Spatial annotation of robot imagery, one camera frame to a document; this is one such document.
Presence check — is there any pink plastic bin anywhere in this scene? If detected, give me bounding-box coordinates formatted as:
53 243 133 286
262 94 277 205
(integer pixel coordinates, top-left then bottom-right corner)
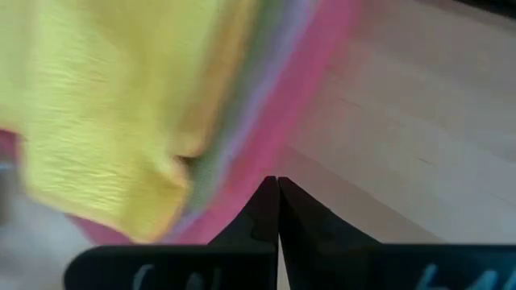
0 0 364 247

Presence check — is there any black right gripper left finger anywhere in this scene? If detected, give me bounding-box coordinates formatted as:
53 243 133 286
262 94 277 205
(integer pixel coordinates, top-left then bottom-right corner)
63 176 281 290

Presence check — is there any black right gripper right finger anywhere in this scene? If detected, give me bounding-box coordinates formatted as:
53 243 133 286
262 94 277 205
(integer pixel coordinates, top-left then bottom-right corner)
277 176 516 290

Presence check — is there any yellow microfiber towel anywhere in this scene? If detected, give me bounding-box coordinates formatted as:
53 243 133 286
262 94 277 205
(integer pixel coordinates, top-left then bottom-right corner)
0 0 259 245

